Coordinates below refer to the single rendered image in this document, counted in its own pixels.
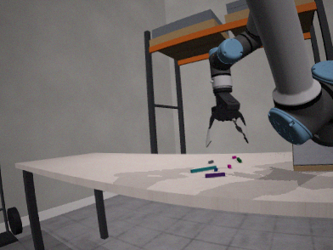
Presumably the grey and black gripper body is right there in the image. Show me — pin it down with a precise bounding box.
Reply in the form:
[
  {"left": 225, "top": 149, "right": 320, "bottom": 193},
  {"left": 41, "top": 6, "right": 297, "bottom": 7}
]
[{"left": 212, "top": 87, "right": 237, "bottom": 122}]

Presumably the purple rod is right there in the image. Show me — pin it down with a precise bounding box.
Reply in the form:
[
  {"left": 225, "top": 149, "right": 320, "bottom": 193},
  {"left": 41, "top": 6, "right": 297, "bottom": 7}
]
[{"left": 205, "top": 173, "right": 225, "bottom": 178}]

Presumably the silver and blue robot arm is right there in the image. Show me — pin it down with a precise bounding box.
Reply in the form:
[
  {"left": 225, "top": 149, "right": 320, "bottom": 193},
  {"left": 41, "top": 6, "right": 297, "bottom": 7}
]
[{"left": 209, "top": 0, "right": 333, "bottom": 147}]

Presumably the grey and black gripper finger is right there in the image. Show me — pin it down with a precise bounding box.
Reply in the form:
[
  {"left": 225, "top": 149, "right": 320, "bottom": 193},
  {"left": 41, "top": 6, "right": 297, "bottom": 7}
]
[
  {"left": 206, "top": 110, "right": 219, "bottom": 146},
  {"left": 233, "top": 111, "right": 249, "bottom": 143}
]

